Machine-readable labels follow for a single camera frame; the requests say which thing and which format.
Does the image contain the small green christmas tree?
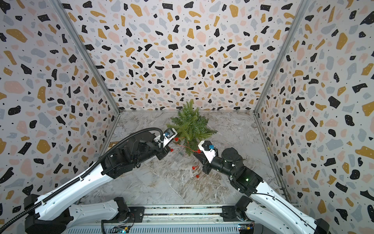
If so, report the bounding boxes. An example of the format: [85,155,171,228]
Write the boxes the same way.
[167,100,217,156]

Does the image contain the red string lights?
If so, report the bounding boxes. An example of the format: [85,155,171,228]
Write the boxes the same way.
[173,137,201,178]

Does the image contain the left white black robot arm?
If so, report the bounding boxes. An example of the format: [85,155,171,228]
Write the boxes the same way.
[24,128,177,234]

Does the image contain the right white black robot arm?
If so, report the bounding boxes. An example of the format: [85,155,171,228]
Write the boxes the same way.
[193,145,330,234]

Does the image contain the clear battery box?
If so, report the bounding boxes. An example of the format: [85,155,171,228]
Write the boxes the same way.
[172,152,185,164]

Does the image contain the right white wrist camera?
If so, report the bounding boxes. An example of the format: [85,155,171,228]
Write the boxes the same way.
[198,140,218,163]

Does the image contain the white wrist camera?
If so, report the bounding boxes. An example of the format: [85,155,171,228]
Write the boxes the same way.
[198,140,218,163]
[159,128,177,148]

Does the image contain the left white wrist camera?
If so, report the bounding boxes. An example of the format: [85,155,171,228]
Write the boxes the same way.
[159,128,177,148]

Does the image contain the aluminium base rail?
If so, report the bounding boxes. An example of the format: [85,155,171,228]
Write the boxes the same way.
[56,204,306,234]

